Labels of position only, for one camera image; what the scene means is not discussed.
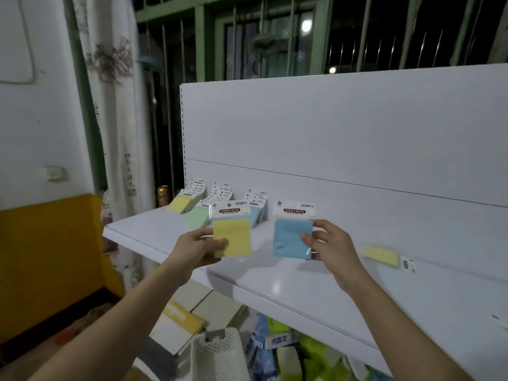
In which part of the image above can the person's left hand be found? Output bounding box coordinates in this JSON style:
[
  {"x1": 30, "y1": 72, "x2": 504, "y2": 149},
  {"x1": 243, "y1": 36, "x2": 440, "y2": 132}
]
[{"x1": 168, "y1": 228, "x2": 230, "y2": 286}]

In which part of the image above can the row of green sticky notes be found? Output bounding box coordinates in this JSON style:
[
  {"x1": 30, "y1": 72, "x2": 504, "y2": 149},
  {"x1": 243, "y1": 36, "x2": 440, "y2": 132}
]
[{"x1": 183, "y1": 181, "x2": 234, "y2": 229}]

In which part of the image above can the white metal shelf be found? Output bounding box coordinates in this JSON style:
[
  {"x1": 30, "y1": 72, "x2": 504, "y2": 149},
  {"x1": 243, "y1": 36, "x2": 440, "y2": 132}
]
[{"x1": 102, "y1": 63, "x2": 508, "y2": 381}]

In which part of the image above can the person's left forearm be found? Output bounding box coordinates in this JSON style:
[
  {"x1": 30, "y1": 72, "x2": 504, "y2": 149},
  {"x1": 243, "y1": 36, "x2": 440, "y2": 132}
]
[{"x1": 25, "y1": 253, "x2": 189, "y2": 381}]

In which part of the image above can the person's right forearm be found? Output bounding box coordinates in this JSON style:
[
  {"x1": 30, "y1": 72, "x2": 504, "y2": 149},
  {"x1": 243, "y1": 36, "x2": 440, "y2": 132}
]
[{"x1": 343, "y1": 271, "x2": 473, "y2": 381}]

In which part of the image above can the beige flat box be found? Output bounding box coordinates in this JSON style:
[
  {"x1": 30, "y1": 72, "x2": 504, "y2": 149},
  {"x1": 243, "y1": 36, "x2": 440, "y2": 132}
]
[
  {"x1": 174, "y1": 279, "x2": 215, "y2": 314},
  {"x1": 190, "y1": 291, "x2": 249, "y2": 334}
]

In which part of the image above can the white box yellow band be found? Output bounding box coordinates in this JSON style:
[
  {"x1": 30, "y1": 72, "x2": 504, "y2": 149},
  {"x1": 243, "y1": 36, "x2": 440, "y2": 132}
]
[{"x1": 134, "y1": 299, "x2": 207, "y2": 381}]

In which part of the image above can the white perforated plastic basket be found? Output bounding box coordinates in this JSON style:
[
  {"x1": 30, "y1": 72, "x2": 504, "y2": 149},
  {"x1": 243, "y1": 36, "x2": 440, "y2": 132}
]
[{"x1": 190, "y1": 327, "x2": 251, "y2": 381}]

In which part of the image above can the white patterned curtain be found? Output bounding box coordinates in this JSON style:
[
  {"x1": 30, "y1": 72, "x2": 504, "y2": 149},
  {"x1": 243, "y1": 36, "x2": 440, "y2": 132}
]
[{"x1": 73, "y1": 0, "x2": 156, "y2": 290}]

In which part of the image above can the pile of tissue packets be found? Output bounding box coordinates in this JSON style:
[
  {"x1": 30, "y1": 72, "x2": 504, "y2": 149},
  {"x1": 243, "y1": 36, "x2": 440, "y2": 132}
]
[{"x1": 242, "y1": 311, "x2": 394, "y2": 381}]

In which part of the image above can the teal hanging lampshade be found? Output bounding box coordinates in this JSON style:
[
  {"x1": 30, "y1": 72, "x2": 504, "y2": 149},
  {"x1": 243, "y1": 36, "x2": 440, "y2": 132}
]
[{"x1": 137, "y1": 55, "x2": 164, "y2": 70}]

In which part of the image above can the round hanging basket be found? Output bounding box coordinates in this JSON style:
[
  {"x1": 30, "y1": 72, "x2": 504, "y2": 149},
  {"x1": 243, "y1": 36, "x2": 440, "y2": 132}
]
[{"x1": 252, "y1": 33, "x2": 286, "y2": 56}]

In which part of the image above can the grey wall cable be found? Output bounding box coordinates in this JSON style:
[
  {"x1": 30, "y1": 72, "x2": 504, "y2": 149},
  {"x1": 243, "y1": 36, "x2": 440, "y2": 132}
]
[{"x1": 0, "y1": 0, "x2": 37, "y2": 85}]

